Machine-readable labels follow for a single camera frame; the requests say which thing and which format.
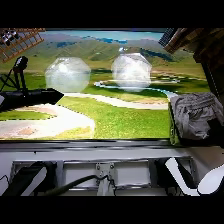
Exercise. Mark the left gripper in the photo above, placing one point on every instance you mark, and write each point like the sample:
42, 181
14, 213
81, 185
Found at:
37, 96

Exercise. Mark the grey garment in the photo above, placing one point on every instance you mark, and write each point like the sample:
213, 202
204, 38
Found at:
195, 113

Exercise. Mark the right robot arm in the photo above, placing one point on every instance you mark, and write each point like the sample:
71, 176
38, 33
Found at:
211, 181

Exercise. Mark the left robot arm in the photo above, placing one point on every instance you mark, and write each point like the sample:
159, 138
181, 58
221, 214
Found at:
10, 100

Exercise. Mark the green garment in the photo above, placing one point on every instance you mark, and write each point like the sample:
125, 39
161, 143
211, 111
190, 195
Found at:
173, 130

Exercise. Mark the silver frame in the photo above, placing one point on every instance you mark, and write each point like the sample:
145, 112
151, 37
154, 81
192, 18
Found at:
100, 152

